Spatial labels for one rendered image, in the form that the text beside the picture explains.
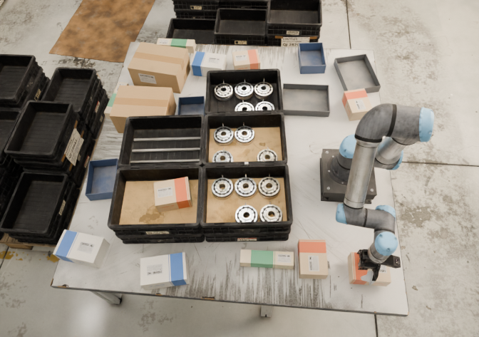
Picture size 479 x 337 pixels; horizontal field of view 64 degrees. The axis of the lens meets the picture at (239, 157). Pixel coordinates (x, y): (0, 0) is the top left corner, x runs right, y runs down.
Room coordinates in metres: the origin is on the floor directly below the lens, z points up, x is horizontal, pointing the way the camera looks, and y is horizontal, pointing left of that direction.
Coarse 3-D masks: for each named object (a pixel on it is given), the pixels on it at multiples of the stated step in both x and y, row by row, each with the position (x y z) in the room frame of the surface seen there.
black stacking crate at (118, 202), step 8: (120, 176) 0.89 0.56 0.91; (128, 176) 0.91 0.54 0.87; (136, 176) 0.91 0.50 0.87; (144, 176) 0.91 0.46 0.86; (152, 176) 0.91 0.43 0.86; (160, 176) 0.90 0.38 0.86; (168, 176) 0.90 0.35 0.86; (176, 176) 0.90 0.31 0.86; (184, 176) 0.90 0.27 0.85; (192, 176) 0.90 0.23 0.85; (120, 184) 0.86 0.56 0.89; (120, 192) 0.82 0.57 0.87; (120, 200) 0.79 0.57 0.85; (120, 208) 0.76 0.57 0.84; (176, 224) 0.63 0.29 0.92; (184, 224) 0.62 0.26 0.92; (120, 232) 0.64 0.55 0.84; (128, 232) 0.64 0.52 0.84; (136, 232) 0.63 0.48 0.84; (144, 232) 0.63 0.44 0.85; (176, 232) 0.63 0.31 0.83; (184, 232) 0.62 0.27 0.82; (192, 232) 0.62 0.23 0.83; (200, 232) 0.62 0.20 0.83
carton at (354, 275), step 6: (354, 252) 0.49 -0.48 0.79; (348, 258) 0.49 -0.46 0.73; (354, 258) 0.47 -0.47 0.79; (348, 264) 0.46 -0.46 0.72; (354, 264) 0.44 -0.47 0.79; (354, 270) 0.42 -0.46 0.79; (360, 270) 0.41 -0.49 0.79; (366, 270) 0.41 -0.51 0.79; (372, 270) 0.41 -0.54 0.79; (384, 270) 0.41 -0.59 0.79; (354, 276) 0.39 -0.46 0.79; (360, 276) 0.39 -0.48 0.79; (378, 276) 0.38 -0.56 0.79; (384, 276) 0.38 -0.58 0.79; (390, 276) 0.38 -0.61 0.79; (354, 282) 0.38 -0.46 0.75; (360, 282) 0.37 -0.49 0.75; (366, 282) 0.37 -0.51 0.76; (378, 282) 0.36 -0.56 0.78; (384, 282) 0.36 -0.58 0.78; (390, 282) 0.36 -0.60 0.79
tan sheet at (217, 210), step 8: (208, 184) 0.86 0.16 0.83; (256, 184) 0.84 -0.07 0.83; (280, 184) 0.83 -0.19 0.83; (208, 192) 0.81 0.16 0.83; (256, 192) 0.80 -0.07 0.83; (280, 192) 0.79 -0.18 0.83; (208, 200) 0.77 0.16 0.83; (216, 200) 0.77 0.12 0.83; (224, 200) 0.77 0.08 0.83; (232, 200) 0.77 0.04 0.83; (240, 200) 0.76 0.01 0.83; (248, 200) 0.76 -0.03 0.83; (256, 200) 0.76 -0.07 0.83; (264, 200) 0.75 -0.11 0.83; (272, 200) 0.75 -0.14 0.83; (280, 200) 0.75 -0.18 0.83; (208, 208) 0.73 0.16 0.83; (216, 208) 0.73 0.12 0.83; (224, 208) 0.73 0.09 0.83; (232, 208) 0.73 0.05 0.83; (256, 208) 0.72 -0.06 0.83; (280, 208) 0.71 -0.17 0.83; (208, 216) 0.69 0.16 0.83; (216, 216) 0.69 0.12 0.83; (224, 216) 0.69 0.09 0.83; (232, 216) 0.69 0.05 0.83; (248, 216) 0.68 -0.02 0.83; (272, 216) 0.67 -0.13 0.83
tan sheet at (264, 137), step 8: (232, 128) 1.18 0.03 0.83; (256, 128) 1.17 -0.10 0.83; (264, 128) 1.17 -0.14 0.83; (272, 128) 1.16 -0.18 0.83; (256, 136) 1.12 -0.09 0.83; (264, 136) 1.12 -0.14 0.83; (272, 136) 1.11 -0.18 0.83; (216, 144) 1.09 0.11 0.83; (232, 144) 1.08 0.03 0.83; (256, 144) 1.07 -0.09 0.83; (264, 144) 1.07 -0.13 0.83; (272, 144) 1.06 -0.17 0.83; (280, 144) 1.06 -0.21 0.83; (232, 152) 1.03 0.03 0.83; (240, 152) 1.03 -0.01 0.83; (248, 152) 1.02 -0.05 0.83; (256, 152) 1.02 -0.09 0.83; (280, 152) 1.01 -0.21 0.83; (240, 160) 0.98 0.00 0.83; (248, 160) 0.98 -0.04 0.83; (256, 160) 0.97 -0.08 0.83
